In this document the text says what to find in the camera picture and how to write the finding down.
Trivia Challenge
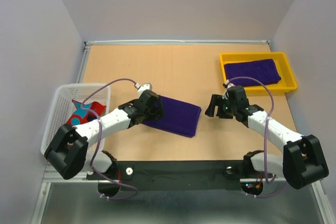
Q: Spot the white plastic basket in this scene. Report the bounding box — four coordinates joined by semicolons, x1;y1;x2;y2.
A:
40;83;111;154

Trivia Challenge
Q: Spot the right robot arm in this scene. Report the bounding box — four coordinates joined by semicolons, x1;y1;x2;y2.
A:
205;84;329;189

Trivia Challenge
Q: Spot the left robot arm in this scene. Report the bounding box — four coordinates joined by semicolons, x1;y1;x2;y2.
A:
44;89;164;179

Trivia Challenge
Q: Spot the purple towel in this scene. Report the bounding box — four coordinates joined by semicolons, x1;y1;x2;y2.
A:
224;59;281;85
142;96;202;137

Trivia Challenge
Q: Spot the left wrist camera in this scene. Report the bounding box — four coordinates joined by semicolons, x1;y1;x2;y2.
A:
134;83;152;95

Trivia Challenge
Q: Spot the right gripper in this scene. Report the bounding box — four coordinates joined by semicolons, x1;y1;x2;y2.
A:
204;94;237;119

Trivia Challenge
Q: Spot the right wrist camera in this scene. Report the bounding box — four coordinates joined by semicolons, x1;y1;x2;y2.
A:
222;81;235;100

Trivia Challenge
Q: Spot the red blue patterned towel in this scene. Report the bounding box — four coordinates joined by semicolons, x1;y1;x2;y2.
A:
66;99;106;126

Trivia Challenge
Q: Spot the aluminium front rail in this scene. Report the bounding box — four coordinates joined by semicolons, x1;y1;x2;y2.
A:
43;158;323;183

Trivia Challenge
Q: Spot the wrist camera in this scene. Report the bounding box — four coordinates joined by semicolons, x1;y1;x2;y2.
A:
134;83;152;95
222;81;235;100

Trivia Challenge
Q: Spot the aluminium back rail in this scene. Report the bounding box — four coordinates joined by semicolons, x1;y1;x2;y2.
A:
85;39;269;46

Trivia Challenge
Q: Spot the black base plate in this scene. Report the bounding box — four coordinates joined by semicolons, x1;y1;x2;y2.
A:
86;160;260;192

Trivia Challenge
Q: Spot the aluminium rail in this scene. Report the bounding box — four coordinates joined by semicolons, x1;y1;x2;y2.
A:
85;39;269;46
43;158;323;183

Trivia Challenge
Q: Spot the yellow plastic tray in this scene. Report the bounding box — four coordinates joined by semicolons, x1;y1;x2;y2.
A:
219;52;298;94

